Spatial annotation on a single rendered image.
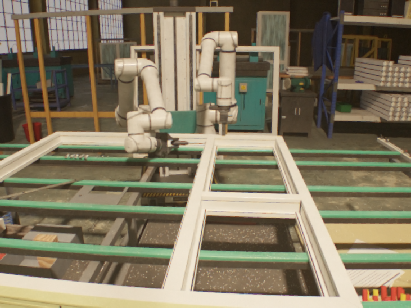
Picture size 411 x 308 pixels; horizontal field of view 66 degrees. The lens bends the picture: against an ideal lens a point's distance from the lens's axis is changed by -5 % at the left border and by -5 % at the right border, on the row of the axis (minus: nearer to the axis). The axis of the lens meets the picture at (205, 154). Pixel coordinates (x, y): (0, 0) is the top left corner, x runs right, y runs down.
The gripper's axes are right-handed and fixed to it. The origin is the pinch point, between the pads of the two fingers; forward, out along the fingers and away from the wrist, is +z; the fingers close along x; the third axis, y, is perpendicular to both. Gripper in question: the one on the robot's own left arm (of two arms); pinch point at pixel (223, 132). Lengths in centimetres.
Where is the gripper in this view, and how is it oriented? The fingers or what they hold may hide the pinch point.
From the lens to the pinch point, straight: 207.3
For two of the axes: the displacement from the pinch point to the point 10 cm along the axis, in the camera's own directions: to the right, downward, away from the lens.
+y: 10.0, 0.3, -0.8
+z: 0.0, 9.5, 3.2
